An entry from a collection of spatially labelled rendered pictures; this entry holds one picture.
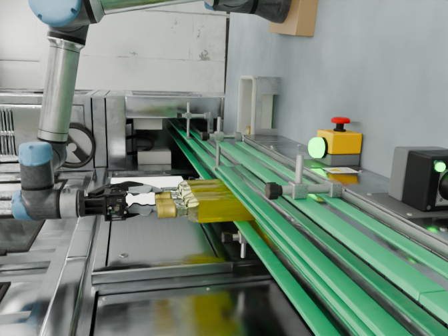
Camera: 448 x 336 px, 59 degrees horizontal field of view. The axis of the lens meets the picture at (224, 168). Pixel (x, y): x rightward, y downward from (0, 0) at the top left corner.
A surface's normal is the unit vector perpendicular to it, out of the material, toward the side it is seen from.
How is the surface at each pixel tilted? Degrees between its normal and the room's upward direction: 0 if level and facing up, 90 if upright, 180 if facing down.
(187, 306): 90
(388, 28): 0
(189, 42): 90
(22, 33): 90
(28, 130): 90
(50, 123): 82
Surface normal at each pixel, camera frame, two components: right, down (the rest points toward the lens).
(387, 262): 0.03, -0.97
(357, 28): -0.97, 0.02
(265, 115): 0.23, 0.22
